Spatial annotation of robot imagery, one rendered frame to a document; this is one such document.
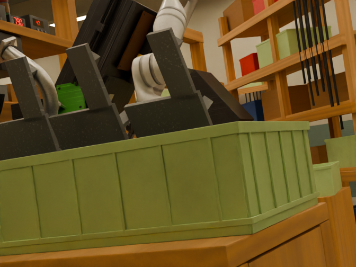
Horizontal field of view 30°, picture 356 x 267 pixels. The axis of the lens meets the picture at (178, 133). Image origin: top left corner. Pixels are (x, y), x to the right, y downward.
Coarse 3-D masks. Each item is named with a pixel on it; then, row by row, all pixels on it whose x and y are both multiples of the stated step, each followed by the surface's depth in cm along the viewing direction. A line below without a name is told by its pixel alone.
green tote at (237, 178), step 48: (144, 144) 106; (192, 144) 103; (240, 144) 100; (288, 144) 122; (0, 192) 120; (48, 192) 115; (96, 192) 111; (144, 192) 107; (192, 192) 103; (240, 192) 100; (288, 192) 117; (0, 240) 119; (48, 240) 115; (96, 240) 111; (144, 240) 107
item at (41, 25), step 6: (0, 6) 255; (0, 12) 254; (0, 18) 253; (24, 18) 276; (30, 18) 276; (36, 18) 281; (30, 24) 275; (36, 24) 280; (42, 24) 285; (42, 30) 284; (48, 30) 290
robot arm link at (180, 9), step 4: (164, 0) 202; (168, 0) 200; (172, 0) 200; (176, 0) 200; (164, 4) 199; (168, 4) 198; (172, 4) 198; (176, 4) 198; (180, 4) 200; (160, 8) 200; (164, 8) 197; (176, 8) 197; (180, 8) 198; (184, 12) 199; (184, 16) 198
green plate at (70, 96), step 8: (56, 88) 252; (64, 88) 250; (72, 88) 249; (80, 88) 248; (64, 96) 250; (72, 96) 248; (80, 96) 247; (64, 104) 249; (72, 104) 247; (80, 104) 246; (64, 112) 248
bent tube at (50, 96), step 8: (8, 40) 130; (0, 48) 130; (8, 48) 130; (0, 56) 131; (8, 56) 130; (16, 56) 130; (32, 64) 130; (40, 72) 130; (40, 80) 129; (48, 80) 130; (40, 88) 130; (48, 88) 130; (48, 96) 130; (56, 96) 131; (48, 104) 131; (56, 104) 131; (48, 112) 131; (56, 112) 132
